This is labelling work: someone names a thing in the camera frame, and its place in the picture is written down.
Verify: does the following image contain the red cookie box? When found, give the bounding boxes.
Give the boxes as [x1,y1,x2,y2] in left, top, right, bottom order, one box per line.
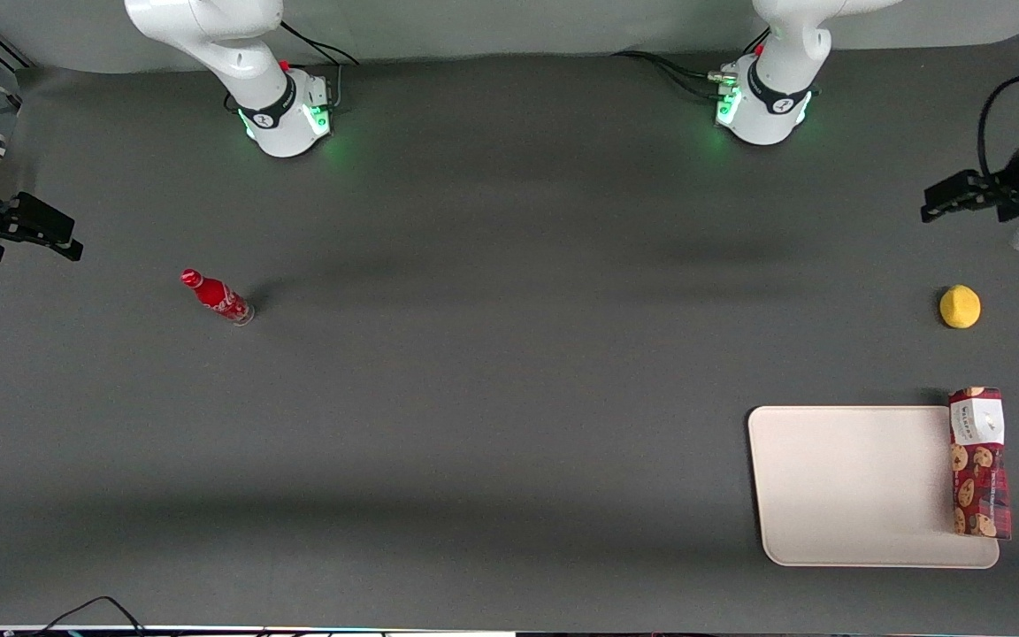
[947,386,1013,541]

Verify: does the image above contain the beige plastic tray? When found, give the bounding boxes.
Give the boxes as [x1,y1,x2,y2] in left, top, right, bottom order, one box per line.
[747,405,1001,570]

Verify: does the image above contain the yellow lemon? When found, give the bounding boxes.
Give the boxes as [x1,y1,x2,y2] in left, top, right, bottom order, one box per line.
[939,284,982,330]

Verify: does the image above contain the red soda bottle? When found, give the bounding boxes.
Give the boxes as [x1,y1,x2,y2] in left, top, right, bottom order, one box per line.
[180,269,257,327]

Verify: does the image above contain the black left arm base cables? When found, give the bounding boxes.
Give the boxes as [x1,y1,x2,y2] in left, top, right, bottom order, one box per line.
[610,27,772,100]

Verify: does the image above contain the black right arm base cable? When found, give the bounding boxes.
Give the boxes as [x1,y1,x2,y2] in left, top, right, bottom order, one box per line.
[225,19,361,114]

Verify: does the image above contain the black cable at table edge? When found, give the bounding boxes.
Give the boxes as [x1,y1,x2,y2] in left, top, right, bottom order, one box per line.
[30,595,149,637]

